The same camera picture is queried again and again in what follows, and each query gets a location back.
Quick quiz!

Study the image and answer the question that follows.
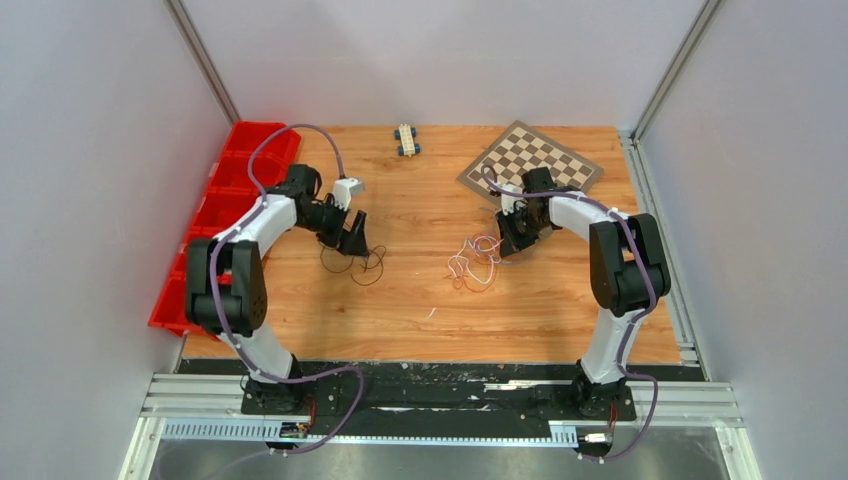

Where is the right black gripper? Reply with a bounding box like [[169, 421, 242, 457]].
[[496, 205, 549, 258]]

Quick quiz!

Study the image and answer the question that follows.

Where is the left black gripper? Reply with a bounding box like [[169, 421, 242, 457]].
[[298, 197, 371, 259]]

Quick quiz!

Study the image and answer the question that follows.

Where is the black wire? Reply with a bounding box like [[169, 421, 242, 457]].
[[319, 235, 388, 287]]

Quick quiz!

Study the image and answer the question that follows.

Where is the coloured wire bundle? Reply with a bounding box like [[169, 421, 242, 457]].
[[446, 233, 515, 294]]

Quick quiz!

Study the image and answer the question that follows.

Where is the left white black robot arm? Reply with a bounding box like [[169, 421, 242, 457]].
[[184, 165, 370, 414]]

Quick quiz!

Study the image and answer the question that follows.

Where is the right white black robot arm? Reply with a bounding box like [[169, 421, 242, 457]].
[[481, 165, 671, 418]]

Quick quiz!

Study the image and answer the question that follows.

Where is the wooden chessboard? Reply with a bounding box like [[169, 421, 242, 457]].
[[457, 121, 604, 212]]

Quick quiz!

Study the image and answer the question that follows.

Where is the red plastic bin row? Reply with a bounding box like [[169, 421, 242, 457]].
[[148, 121, 285, 338]]

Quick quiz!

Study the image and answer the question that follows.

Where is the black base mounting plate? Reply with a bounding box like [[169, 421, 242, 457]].
[[239, 361, 636, 439]]

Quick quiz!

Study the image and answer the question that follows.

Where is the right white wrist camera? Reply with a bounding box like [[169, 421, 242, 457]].
[[500, 194, 526, 215]]

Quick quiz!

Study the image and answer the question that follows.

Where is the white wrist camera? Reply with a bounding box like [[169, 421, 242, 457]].
[[500, 194, 526, 215], [332, 177, 365, 211]]

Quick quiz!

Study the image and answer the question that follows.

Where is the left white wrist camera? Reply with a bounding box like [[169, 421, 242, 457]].
[[332, 177, 365, 211]]

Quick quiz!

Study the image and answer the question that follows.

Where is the aluminium frame rail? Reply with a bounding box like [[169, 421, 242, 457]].
[[120, 371, 760, 479]]

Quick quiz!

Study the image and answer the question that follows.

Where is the left corner aluminium post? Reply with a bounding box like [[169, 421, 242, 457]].
[[163, 0, 241, 125]]

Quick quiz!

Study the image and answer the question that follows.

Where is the corner aluminium post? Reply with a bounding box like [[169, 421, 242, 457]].
[[630, 0, 725, 143], [163, 0, 241, 125]]

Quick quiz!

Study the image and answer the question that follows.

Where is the right corner aluminium post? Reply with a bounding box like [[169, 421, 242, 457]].
[[630, 0, 725, 143]]

